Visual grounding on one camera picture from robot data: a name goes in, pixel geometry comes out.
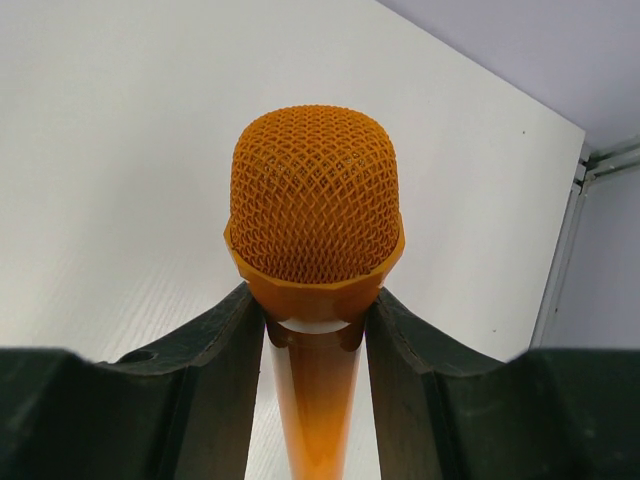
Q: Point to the orange microphone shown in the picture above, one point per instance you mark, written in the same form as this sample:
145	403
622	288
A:
314	229

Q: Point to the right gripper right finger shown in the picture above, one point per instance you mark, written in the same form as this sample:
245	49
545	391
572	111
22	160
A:
445	411

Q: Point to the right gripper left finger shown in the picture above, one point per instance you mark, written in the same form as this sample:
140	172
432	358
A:
180	407

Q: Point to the right aluminium frame post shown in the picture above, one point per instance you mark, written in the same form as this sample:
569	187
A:
591	299

